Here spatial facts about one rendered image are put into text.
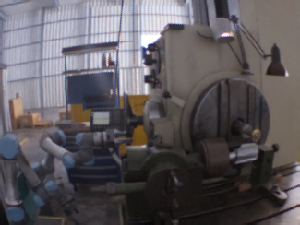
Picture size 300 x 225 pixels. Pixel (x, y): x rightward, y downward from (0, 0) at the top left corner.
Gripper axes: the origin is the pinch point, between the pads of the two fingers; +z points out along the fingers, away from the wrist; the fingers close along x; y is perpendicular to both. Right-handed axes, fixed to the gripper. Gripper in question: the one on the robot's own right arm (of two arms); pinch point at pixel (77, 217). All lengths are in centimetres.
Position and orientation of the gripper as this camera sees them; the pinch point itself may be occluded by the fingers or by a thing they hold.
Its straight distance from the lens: 155.5
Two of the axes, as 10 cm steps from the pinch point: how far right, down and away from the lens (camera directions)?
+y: -8.8, 4.5, -1.2
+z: 3.8, 8.4, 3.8
